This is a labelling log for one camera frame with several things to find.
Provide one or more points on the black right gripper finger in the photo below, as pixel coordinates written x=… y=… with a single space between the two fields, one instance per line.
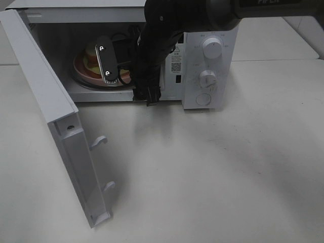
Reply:
x=153 y=96

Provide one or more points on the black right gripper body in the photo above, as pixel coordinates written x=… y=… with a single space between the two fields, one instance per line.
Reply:
x=143 y=51

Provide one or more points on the pink round plate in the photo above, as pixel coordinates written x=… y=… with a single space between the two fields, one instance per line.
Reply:
x=80 y=71

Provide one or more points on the round white door button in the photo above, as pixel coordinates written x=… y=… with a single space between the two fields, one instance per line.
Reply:
x=203 y=99

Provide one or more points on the white timer knob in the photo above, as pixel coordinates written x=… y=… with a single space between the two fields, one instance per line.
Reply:
x=207 y=78

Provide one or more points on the toast sandwich with lettuce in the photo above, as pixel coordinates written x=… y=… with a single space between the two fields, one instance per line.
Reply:
x=91 y=65

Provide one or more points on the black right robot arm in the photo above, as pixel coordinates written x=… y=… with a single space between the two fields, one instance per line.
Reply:
x=166 y=21

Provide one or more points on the glass microwave turntable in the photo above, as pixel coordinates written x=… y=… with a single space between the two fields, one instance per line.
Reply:
x=88 y=85

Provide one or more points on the white warning label sticker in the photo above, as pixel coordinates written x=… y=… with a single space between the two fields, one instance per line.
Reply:
x=176 y=61

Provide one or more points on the upper white power knob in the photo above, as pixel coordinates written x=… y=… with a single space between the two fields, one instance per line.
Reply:
x=212 y=47

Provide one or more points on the white microwave oven body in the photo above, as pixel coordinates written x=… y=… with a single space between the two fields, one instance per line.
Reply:
x=63 y=29

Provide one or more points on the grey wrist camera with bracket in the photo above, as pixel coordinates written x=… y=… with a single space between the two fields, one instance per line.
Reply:
x=107 y=60

